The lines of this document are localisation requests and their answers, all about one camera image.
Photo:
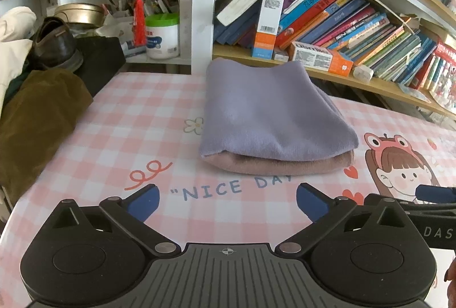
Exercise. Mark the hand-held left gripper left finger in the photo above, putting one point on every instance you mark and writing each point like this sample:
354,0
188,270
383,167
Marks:
143,203

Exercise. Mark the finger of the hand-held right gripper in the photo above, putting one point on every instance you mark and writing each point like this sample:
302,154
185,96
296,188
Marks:
436,193
427,208

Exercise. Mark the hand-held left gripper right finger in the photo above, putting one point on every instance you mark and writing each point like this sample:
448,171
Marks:
313,203

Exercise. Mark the purple and pink sweater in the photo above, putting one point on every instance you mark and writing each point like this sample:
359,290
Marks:
270,119

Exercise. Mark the pink checkered printed table mat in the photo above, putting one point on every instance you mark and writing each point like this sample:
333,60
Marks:
142,137

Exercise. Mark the brown cloth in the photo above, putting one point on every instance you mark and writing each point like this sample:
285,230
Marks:
39,129

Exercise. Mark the white charger block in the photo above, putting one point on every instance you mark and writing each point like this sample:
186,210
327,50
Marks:
362,73

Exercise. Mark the flat white and orange box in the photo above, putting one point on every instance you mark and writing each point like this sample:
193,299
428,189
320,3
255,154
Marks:
320,56

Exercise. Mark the black box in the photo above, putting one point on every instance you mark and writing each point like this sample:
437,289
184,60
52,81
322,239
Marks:
99,62

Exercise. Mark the white jar with green lid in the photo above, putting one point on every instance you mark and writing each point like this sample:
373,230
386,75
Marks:
162,37

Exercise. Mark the row of colourful books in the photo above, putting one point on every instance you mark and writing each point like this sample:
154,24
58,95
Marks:
356,33

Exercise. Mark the brown leather shoe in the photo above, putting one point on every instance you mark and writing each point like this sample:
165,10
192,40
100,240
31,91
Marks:
53,44

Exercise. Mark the tall white and orange box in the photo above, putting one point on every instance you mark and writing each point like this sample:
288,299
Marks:
269,22

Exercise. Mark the gold round tin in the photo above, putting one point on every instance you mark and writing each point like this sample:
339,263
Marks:
78,14

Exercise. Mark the white cloth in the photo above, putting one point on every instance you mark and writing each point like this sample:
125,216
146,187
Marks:
12,44

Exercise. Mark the white and wooden bookshelf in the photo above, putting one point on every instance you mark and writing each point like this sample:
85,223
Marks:
203,5

